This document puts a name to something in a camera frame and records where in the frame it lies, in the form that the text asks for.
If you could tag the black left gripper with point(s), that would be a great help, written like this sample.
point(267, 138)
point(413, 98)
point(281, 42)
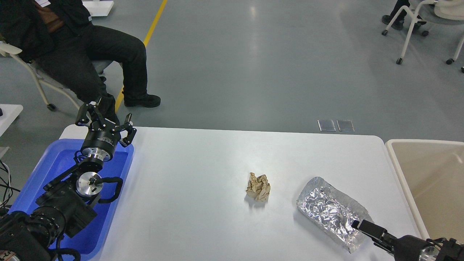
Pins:
point(101, 142)

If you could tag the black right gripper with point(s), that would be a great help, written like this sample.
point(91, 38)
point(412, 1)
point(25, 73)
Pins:
point(406, 248)

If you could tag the silver foil bag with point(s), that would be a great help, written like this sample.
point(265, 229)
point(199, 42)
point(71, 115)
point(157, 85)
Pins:
point(333, 212)

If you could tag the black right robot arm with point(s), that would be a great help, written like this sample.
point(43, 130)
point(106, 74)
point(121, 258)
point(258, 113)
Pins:
point(442, 249)

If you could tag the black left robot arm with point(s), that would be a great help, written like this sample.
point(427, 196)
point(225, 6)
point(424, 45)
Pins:
point(67, 205)

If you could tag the beige plastic bin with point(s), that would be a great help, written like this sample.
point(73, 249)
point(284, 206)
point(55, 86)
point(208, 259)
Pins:
point(431, 174)

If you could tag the white side table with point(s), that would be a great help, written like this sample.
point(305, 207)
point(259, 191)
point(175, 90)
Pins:
point(9, 113)

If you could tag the seated person in black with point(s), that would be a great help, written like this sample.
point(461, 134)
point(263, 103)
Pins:
point(60, 37)

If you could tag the white board on floor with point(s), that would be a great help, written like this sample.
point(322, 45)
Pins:
point(99, 8)

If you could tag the right metal floor plate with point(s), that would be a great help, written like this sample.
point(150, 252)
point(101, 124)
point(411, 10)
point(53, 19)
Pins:
point(345, 126)

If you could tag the metal floor plate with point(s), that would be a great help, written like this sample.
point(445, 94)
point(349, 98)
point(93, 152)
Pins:
point(345, 126)
point(326, 125)

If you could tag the white chair left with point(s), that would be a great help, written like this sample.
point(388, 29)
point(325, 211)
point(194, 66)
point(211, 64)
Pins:
point(39, 77)

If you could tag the left metal floor plate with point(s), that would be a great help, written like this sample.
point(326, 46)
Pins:
point(326, 125)

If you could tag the crumpled brown paper ball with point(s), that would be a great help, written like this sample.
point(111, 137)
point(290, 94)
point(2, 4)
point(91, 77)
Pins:
point(258, 187)

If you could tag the person feet background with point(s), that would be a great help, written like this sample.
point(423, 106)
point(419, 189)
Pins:
point(398, 23)

